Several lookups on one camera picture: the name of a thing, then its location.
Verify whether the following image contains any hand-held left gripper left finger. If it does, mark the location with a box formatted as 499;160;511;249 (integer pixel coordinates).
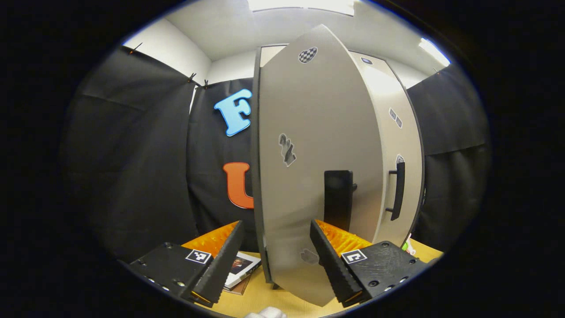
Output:
126;220;245;305

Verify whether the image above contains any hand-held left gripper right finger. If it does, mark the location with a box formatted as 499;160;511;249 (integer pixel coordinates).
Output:
309;219;429;307

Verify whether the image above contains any grey shoe cabinet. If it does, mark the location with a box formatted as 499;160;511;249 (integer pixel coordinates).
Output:
251;44;426;285

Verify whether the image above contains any grey shoe cabinet door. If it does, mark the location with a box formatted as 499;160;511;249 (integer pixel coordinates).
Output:
349;51;425;248
254;24;384;307

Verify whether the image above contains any stack of books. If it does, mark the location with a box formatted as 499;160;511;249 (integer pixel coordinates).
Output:
223;251;262;295

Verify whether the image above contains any black backdrop cloth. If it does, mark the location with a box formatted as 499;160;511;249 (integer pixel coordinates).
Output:
62;46;490;261

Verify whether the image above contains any ceiling light panel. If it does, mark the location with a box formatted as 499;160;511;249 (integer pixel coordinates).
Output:
418;38;451;67
247;0;356;16

